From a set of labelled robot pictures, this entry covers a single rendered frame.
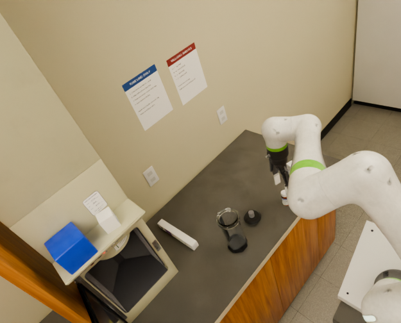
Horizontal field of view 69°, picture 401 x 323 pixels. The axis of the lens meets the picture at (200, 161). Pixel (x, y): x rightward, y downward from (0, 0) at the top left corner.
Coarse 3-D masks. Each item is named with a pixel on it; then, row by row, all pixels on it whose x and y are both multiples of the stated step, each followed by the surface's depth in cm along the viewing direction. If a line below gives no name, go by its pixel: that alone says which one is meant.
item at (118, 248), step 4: (128, 236) 120; (124, 240) 118; (120, 244) 116; (124, 244) 117; (116, 248) 115; (120, 248) 116; (108, 252) 114; (112, 252) 115; (116, 252) 115; (104, 256) 115; (108, 256) 115; (112, 256) 115
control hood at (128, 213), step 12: (132, 204) 105; (120, 216) 102; (132, 216) 101; (96, 228) 101; (120, 228) 98; (96, 240) 97; (108, 240) 96; (84, 264) 92; (60, 276) 91; (72, 276) 90
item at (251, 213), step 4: (248, 212) 150; (252, 212) 150; (256, 212) 153; (244, 216) 153; (248, 216) 152; (252, 216) 150; (256, 216) 151; (260, 216) 151; (244, 220) 152; (248, 220) 150; (252, 220) 150; (256, 220) 149; (252, 224) 149
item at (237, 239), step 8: (232, 208) 135; (216, 216) 134; (224, 216) 137; (232, 216) 137; (224, 224) 140; (232, 224) 128; (240, 224) 134; (224, 232) 134; (232, 232) 132; (240, 232) 135; (232, 240) 136; (240, 240) 138; (232, 248) 141; (240, 248) 141
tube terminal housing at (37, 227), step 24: (96, 168) 96; (72, 192) 92; (120, 192) 105; (24, 216) 85; (48, 216) 90; (72, 216) 95; (24, 240) 87; (120, 240) 112; (168, 264) 137; (96, 288) 112
